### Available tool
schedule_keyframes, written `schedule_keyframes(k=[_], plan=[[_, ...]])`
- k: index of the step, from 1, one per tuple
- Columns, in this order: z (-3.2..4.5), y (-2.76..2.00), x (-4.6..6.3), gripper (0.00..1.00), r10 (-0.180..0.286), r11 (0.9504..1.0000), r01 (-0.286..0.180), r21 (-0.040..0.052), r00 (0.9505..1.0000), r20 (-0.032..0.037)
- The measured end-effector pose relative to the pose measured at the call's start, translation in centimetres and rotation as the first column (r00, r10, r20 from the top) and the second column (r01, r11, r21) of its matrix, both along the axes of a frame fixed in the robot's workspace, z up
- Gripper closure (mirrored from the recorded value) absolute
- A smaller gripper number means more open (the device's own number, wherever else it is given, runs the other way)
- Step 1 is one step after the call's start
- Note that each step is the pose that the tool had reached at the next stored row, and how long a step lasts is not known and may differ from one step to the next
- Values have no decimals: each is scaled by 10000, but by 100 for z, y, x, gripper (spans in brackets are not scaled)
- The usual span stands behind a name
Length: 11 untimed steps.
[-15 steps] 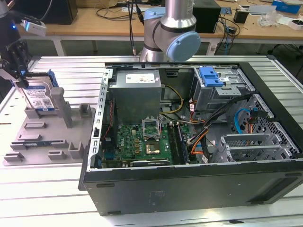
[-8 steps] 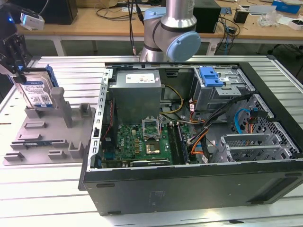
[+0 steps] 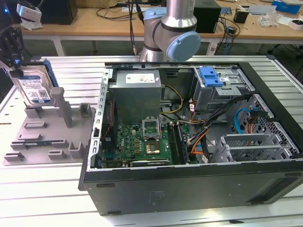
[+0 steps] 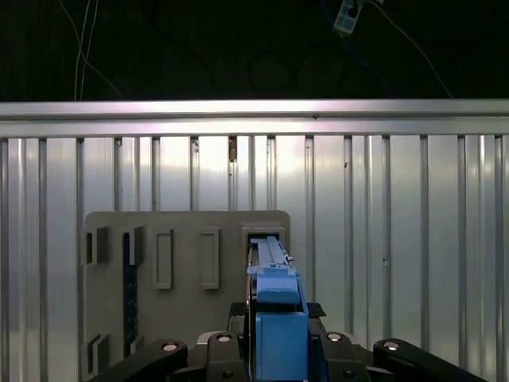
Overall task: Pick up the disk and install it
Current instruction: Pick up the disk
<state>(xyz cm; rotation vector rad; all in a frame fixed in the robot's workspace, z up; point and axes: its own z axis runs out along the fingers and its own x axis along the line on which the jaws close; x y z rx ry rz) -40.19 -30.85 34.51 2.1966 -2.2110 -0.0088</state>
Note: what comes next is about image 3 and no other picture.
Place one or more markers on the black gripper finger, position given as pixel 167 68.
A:
pixel 11 49

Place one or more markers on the hard disk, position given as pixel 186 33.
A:
pixel 35 87

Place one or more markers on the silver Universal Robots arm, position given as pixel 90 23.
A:
pixel 165 30

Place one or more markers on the metal disk bay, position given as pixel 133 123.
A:
pixel 248 142

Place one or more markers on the crumpled white plastic wrap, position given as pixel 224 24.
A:
pixel 30 25

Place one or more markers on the large black box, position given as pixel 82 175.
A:
pixel 59 11

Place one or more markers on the wooden desk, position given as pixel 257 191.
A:
pixel 94 29

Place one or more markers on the grey parts rack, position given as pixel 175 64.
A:
pixel 47 132

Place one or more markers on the grey power supply unit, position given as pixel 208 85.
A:
pixel 135 99

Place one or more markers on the green motherboard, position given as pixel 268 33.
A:
pixel 127 144

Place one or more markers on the thin metal locking lever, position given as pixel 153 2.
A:
pixel 161 128

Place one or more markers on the CPU socket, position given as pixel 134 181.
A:
pixel 152 148

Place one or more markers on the black graphics card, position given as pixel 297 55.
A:
pixel 149 162

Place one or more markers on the black RAM stick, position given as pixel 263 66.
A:
pixel 174 142
pixel 182 144

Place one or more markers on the black speaker box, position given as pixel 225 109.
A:
pixel 208 19

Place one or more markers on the blue plastic drive latch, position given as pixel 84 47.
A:
pixel 210 78

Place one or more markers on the metal optical drive cage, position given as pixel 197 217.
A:
pixel 208 99

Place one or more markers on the small black power adapter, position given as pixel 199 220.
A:
pixel 231 29

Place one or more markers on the black open PC case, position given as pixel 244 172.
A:
pixel 189 189

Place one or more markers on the small black container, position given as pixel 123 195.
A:
pixel 241 16

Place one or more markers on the clear plastic bags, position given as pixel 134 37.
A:
pixel 267 19

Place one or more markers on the blue cardboard box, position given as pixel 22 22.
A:
pixel 286 6

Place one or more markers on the white tray with black part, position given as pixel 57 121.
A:
pixel 292 22

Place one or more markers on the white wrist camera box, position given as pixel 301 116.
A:
pixel 29 13

